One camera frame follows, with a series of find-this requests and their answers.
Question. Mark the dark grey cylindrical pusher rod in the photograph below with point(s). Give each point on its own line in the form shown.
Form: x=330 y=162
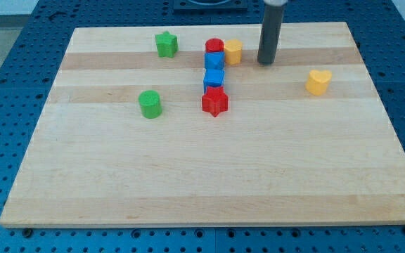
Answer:
x=270 y=31

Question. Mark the yellow hexagon block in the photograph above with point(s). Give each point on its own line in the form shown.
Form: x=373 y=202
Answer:
x=233 y=51

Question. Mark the red cylinder block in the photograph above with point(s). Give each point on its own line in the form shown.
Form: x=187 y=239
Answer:
x=214 y=45

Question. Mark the blue triangle block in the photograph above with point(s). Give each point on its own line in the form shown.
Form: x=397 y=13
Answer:
x=214 y=60

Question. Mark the yellow heart block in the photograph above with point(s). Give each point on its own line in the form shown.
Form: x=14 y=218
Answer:
x=318 y=81

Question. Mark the blue cube block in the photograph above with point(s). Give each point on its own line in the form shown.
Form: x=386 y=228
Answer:
x=213 y=78

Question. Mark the red star block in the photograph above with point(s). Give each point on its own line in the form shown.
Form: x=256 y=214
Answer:
x=215 y=100

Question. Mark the green star block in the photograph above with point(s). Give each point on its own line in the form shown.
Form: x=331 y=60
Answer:
x=166 y=44

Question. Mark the green cylinder block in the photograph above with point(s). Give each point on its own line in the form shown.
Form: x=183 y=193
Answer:
x=150 y=104

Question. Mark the light wooden board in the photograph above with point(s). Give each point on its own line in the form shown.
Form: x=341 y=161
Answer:
x=279 y=156

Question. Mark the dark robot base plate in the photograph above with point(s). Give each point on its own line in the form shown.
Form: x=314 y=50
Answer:
x=182 y=6

